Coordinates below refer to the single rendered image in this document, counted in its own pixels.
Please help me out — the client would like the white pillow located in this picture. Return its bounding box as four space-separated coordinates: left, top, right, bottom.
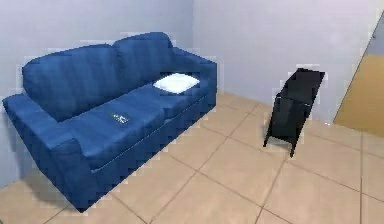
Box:
152 72 201 95

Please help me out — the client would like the dark remote control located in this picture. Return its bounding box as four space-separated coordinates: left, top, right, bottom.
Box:
111 112 130 125

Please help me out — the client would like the blue sofa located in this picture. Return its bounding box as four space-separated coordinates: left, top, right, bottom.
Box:
1 31 218 213

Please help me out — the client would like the black side cabinet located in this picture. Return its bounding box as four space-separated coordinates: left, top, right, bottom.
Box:
262 67 326 158

